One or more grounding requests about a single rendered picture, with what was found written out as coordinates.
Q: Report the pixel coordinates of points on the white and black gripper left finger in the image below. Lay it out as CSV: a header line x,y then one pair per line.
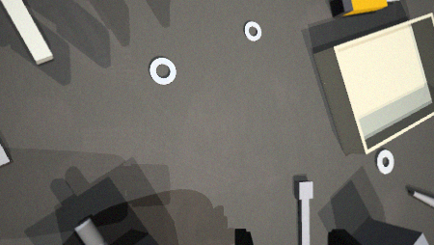
x,y
243,237

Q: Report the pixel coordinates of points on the white flat bar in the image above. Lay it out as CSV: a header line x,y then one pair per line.
x,y
4,156

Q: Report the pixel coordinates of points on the white rectangular bar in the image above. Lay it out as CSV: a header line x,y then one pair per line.
x,y
28,30

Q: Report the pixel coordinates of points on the cream open-top tray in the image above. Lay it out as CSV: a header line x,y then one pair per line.
x,y
379,87

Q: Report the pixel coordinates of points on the white cylinder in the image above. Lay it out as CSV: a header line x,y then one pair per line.
x,y
89,233

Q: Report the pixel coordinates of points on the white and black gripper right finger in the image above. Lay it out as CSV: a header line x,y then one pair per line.
x,y
341,237

